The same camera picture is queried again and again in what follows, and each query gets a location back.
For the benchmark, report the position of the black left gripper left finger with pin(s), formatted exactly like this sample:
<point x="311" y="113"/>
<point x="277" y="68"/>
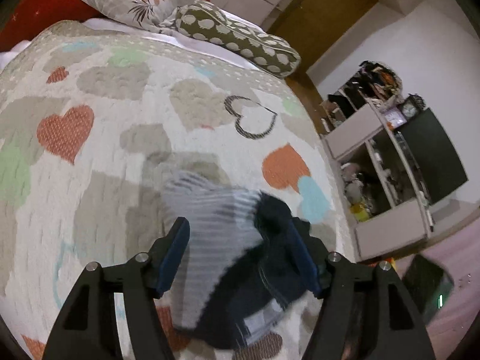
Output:
<point x="86" y="326"/>

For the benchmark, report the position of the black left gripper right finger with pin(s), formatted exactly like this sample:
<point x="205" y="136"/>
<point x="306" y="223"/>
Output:
<point x="366" y="312"/>

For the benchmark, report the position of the black pants with frog print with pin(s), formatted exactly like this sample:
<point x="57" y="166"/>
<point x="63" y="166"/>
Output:
<point x="247" y="260"/>

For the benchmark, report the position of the white shelf unit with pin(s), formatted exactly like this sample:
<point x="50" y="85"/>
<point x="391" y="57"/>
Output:
<point x="381" y="181"/>

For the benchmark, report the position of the black television screen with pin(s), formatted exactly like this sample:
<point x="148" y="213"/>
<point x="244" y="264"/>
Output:
<point x="440" y="166"/>

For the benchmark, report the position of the small desk clock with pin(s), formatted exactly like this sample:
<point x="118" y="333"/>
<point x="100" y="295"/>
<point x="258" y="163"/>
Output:
<point x="412" y="106"/>

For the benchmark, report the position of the heart pattern quilted bedspread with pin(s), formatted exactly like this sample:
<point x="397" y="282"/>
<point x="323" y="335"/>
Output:
<point x="95" y="118"/>

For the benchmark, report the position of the olive cloud pattern bolster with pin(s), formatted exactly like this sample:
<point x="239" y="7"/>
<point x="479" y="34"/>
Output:
<point x="204" y="21"/>

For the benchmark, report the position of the wooden door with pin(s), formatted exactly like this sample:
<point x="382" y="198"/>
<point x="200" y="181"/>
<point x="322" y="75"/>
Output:
<point x="311" y="27"/>

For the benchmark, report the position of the red bolster pillow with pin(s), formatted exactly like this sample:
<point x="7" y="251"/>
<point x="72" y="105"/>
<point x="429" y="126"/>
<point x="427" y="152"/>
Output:
<point x="31" y="17"/>

